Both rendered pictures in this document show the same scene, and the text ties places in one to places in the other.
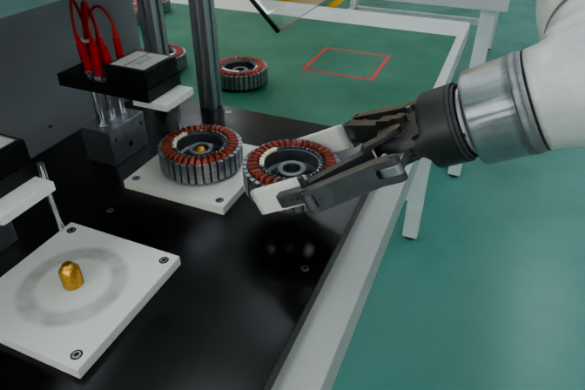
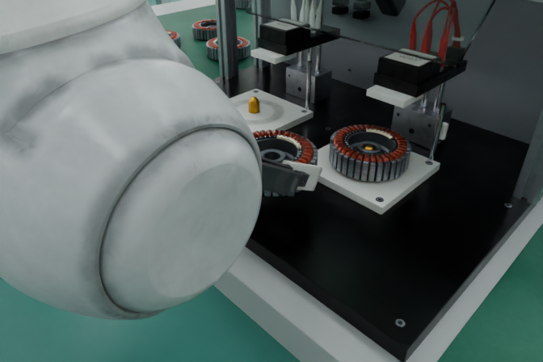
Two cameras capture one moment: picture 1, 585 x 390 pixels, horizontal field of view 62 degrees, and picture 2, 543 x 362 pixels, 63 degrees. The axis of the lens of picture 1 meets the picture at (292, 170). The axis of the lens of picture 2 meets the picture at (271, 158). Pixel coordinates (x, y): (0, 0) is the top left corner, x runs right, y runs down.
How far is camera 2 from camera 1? 78 cm
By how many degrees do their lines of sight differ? 90
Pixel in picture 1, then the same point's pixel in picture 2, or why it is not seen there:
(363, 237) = not seen: hidden behind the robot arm
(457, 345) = not seen: outside the picture
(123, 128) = (409, 112)
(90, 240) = (288, 115)
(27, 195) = (265, 54)
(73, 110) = (467, 103)
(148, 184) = not seen: hidden behind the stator
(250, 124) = (468, 214)
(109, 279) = (249, 119)
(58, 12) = (502, 19)
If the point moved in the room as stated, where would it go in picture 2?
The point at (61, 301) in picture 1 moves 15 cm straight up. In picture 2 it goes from (242, 108) to (239, 24)
